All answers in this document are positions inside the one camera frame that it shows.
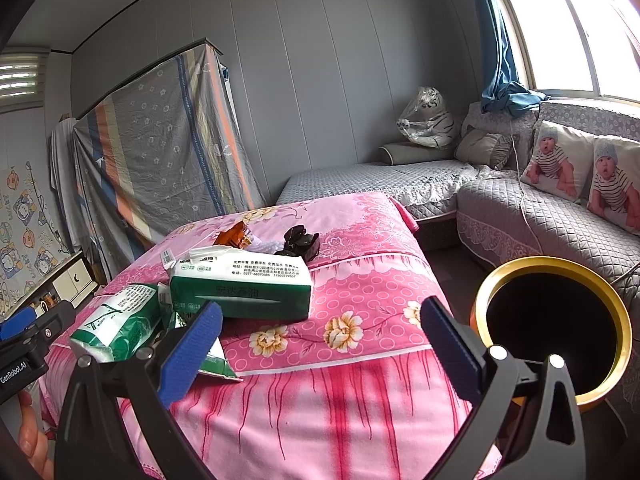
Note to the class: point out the person's left hand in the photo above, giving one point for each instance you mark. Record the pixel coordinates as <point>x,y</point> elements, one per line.
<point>32,441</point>

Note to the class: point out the grey quilted corner sofa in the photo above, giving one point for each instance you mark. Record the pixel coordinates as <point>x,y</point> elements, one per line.
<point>500,218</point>

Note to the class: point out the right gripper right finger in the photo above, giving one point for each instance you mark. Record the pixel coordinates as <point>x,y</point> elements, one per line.
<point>546,440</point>

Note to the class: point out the small window with blinds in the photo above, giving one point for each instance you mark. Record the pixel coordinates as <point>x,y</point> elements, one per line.
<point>22,78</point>

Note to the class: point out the orange snack wrapper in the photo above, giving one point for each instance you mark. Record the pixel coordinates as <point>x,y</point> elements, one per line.
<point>238,236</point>

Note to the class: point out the green white medicine box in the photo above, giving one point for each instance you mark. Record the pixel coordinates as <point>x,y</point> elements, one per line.
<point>244,284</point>

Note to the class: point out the grey square cushion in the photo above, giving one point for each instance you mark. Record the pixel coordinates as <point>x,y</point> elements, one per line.
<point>482,148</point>

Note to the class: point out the black plastic bag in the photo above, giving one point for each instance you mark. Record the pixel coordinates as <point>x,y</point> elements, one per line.
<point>299,243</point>

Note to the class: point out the white low cabinet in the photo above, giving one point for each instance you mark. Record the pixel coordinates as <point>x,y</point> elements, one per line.
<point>72,280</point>

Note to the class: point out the green white milk carton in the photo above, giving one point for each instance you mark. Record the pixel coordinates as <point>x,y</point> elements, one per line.
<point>119,326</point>

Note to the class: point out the white foam fruit net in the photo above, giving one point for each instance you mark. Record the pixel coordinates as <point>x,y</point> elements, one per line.
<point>262,247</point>

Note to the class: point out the cartoon print wall cloth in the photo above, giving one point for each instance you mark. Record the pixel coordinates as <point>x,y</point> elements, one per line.
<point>31,246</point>

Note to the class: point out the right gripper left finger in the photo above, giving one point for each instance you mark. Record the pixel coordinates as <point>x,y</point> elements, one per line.
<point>93,442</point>

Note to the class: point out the window with frame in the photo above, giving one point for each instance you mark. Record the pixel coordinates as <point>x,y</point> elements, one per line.
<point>586,49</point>

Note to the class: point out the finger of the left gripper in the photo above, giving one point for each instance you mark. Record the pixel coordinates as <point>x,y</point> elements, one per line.
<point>17,323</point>

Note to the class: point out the pink floral table cover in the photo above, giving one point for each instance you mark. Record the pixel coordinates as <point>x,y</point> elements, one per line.
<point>353,392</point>

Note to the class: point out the blue window curtain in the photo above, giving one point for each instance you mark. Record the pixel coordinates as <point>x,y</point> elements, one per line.
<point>502,88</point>

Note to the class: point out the baby print pillow near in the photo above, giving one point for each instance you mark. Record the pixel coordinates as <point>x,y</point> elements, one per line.
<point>561,161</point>

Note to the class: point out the baby print pillow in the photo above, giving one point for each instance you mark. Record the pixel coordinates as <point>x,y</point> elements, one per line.
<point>614,189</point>
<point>561,161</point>

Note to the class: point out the grey bolster pillow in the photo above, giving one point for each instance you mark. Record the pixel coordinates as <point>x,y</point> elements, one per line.
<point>405,153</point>

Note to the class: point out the hanging grey white garment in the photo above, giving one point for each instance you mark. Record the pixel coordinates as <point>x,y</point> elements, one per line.
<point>63,179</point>

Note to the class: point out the gold rimmed trash bin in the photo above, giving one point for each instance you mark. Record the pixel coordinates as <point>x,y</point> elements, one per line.
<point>539,305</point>

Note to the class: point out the plastic wrapped tiger toy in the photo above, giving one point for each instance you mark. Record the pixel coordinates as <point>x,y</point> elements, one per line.
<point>427,122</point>

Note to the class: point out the striped sheet covered wardrobe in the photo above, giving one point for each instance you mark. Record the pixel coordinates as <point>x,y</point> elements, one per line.
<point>161,151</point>

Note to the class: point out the flattened green white carton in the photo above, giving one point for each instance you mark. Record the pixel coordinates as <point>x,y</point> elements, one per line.
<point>215,363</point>

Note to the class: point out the baby print pillow far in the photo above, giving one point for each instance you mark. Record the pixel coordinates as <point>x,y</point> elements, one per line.
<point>614,189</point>

